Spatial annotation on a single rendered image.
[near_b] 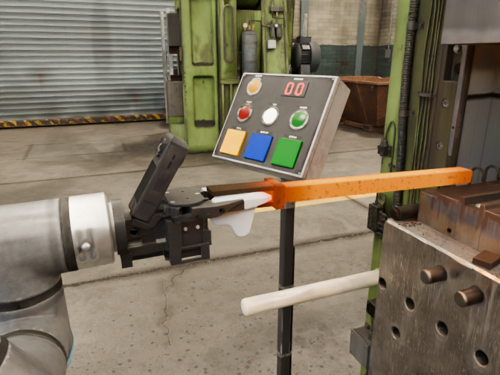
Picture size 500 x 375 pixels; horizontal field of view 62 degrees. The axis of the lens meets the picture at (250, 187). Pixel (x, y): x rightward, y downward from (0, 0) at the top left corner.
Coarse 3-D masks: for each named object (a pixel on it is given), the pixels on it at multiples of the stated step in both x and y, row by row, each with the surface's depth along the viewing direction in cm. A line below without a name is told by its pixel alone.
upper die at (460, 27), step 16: (448, 0) 75; (464, 0) 72; (480, 0) 69; (496, 0) 66; (448, 16) 75; (464, 16) 72; (480, 16) 70; (496, 16) 67; (448, 32) 76; (464, 32) 73; (480, 32) 70; (496, 32) 67
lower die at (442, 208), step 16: (432, 192) 86; (448, 192) 83; (464, 192) 83; (480, 192) 83; (496, 192) 80; (432, 208) 84; (448, 208) 80; (464, 208) 77; (480, 208) 74; (496, 208) 73; (432, 224) 85; (448, 224) 81; (464, 224) 77; (480, 224) 74; (496, 224) 71; (464, 240) 78; (480, 240) 74; (496, 240) 71
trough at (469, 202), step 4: (472, 196) 77; (476, 196) 78; (480, 196) 78; (484, 196) 78; (488, 196) 79; (492, 196) 79; (496, 196) 79; (464, 200) 77; (468, 200) 77; (472, 200) 77; (476, 200) 78; (480, 200) 78; (484, 200) 78; (488, 200) 79; (492, 200) 79; (496, 200) 79; (464, 204) 77; (468, 204) 77; (472, 204) 77; (476, 204) 77; (476, 208) 75
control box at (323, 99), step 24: (240, 96) 126; (264, 96) 119; (288, 96) 114; (312, 96) 109; (336, 96) 107; (240, 120) 122; (288, 120) 111; (312, 120) 106; (336, 120) 110; (312, 144) 104; (264, 168) 112; (288, 168) 107; (312, 168) 106
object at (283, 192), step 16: (352, 176) 65; (368, 176) 65; (384, 176) 65; (400, 176) 66; (416, 176) 66; (432, 176) 68; (448, 176) 69; (464, 176) 70; (208, 192) 56; (224, 192) 55; (240, 192) 56; (272, 192) 58; (288, 192) 58; (304, 192) 59; (320, 192) 60; (336, 192) 62; (352, 192) 63; (368, 192) 64
